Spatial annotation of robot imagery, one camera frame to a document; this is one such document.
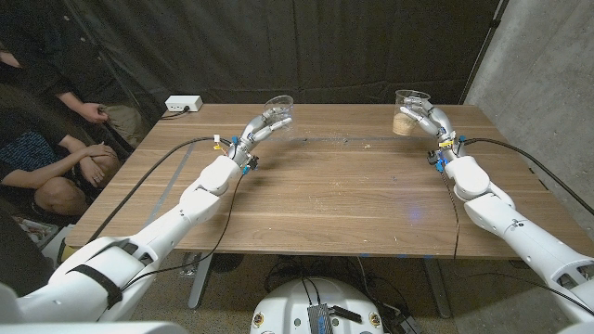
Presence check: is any black floor fan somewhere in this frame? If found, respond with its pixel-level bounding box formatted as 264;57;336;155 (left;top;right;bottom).
211;252;246;275

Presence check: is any black backdrop curtain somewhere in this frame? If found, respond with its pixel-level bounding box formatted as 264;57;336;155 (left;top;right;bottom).
69;0;505;106

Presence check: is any white power strip box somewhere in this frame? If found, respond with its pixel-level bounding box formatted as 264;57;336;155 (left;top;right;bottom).
164;95;204;113

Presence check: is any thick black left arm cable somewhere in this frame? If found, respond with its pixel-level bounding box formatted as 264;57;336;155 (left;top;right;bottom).
85;135;233;245

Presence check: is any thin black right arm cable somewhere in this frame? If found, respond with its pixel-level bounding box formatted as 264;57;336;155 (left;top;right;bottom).
438;169;594;317

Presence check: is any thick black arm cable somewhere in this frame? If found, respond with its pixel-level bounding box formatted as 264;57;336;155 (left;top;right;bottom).
85;135;233;245
458;136;594;217

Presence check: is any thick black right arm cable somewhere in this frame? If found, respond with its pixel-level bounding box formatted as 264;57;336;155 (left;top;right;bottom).
458;136;594;217

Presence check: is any seated person blue patterned shirt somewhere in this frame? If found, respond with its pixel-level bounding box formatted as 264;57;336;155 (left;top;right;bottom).
0;110;121;217

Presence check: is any person in khaki trousers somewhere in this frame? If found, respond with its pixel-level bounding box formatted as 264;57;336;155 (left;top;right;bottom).
0;0;149;149

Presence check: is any white table leg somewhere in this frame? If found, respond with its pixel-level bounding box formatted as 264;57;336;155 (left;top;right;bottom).
424;257;452;319
187;252;214;310

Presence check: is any floral patterned cloth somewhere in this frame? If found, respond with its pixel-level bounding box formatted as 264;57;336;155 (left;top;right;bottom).
17;216;58;243

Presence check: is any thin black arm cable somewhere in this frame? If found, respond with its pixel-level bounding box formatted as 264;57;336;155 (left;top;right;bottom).
438;169;594;317
118;171;247;293

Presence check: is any black power strip cable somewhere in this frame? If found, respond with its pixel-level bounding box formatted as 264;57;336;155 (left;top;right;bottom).
160;106;191;121

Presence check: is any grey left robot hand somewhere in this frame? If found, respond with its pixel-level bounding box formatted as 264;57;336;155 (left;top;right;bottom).
230;107;294;166

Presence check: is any black backdrop stand pole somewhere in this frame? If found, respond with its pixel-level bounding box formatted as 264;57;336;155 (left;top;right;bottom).
458;0;510;106
63;0;153;130

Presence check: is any sugar-filled clear plastic cup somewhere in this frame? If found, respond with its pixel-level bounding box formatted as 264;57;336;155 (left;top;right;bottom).
392;89;432;137

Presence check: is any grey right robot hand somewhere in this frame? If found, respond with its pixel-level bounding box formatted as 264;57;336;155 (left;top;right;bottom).
399;96;461;160

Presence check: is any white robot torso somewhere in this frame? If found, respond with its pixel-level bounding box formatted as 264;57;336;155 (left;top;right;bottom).
249;276;384;334

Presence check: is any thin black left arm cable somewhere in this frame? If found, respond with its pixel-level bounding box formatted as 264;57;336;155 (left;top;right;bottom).
118;171;247;293

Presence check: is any yellow and black floor object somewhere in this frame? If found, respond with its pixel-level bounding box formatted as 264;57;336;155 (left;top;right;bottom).
56;237;78;263

